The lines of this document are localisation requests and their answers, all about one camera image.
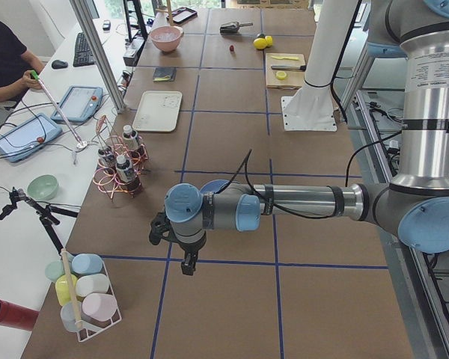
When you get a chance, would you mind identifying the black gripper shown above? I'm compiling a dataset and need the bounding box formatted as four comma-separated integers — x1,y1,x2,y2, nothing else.
179,239,206,276

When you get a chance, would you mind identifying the blue plate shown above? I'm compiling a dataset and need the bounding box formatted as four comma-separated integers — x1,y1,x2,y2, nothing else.
200,179,228,194

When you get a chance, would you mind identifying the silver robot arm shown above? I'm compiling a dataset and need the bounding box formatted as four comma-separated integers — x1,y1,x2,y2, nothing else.
149,1,449,275

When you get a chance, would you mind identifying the white cup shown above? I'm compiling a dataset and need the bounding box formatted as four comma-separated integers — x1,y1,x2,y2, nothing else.
76,273,110,297

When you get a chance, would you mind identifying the pink cup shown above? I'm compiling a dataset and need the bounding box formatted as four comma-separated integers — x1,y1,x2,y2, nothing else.
82,293,117,322

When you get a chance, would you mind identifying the light blue cup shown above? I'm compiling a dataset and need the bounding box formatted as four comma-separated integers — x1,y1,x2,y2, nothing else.
72,254,103,275

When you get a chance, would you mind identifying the dark drink bottle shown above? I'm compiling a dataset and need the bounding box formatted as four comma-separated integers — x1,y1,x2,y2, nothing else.
98,145,116,169
123,125,140,157
116,155,141,193

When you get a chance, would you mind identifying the pale blue cup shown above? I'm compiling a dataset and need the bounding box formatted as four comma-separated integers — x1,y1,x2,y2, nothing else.
60,301,80,333

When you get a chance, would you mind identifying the yellow cup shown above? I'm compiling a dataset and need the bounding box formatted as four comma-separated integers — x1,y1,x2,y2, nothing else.
55,274,71,307

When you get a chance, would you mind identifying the mint green cup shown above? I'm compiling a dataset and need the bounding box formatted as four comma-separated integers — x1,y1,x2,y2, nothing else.
45,260,65,283

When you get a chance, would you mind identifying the cream rectangular tray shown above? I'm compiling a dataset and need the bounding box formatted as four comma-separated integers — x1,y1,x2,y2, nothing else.
132,90,183,132

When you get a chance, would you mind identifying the pink reacher stick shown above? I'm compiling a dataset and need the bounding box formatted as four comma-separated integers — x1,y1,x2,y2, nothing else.
31,70,88,152

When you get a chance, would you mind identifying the mint green bowl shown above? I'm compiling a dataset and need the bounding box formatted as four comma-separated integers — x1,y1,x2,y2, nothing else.
27,174,59,201

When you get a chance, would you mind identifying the dark grey folded cloth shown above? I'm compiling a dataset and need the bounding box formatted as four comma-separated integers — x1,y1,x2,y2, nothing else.
153,67,177,82

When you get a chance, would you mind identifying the blue teach pendant far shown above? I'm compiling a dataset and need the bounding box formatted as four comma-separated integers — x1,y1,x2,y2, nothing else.
58,85,103,123

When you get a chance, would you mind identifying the blue teach pendant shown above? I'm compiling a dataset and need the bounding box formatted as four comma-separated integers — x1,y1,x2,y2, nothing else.
58,85,103,123
0,113,62,163

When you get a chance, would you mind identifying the red cylinder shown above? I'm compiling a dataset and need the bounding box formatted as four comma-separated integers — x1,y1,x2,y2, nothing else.
0,299,39,331

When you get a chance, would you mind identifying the blue teach pendant near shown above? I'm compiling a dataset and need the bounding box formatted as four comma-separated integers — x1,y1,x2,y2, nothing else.
0,113,62,163

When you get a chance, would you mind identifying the half lemon slice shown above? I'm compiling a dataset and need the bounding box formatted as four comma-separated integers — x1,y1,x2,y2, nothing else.
275,70,287,81

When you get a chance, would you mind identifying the wooden cutting board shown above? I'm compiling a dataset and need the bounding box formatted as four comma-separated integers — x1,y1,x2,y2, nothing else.
265,53,306,89

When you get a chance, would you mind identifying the pink bowl with ice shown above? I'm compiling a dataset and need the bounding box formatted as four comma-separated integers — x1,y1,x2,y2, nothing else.
150,25,184,52

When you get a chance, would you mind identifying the yellow lemon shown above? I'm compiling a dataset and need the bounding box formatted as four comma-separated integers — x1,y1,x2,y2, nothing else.
264,35,274,47
253,37,268,50

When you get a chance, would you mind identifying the yellow plastic knife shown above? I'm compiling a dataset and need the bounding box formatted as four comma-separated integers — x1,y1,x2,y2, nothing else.
271,55,299,61

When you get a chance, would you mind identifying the black keyboard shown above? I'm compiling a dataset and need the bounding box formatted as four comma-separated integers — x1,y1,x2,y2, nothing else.
73,32,95,67

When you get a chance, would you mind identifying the black computer mouse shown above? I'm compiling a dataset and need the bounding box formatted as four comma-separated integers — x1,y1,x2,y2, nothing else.
52,60,68,70

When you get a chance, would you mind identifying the metal scoop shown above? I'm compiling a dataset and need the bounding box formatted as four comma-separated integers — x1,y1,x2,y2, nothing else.
219,22,254,35

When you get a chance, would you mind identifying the seated person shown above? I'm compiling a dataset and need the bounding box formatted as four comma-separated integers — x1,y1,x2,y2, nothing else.
0,17,46,150

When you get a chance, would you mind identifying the white wire cup rack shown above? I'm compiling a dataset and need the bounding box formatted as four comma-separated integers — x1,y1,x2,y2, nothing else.
70,256,122,342

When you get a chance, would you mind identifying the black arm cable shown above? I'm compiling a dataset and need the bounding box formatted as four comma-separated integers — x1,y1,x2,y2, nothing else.
213,148,403,221

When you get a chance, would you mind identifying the copper wire bottle rack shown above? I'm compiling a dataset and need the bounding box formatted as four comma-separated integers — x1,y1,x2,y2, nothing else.
93,115,149,198

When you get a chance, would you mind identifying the wooden rack handle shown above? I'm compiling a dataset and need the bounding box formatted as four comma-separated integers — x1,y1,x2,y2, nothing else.
61,248,83,331

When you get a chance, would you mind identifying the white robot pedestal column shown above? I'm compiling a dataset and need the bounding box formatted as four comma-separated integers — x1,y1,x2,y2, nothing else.
281,0,361,132

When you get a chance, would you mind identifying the black handled knife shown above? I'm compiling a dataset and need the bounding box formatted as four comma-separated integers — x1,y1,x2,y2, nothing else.
270,65,307,72

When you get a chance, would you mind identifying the aluminium frame post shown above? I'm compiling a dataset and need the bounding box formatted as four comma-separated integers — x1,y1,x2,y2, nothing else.
70,0,125,114

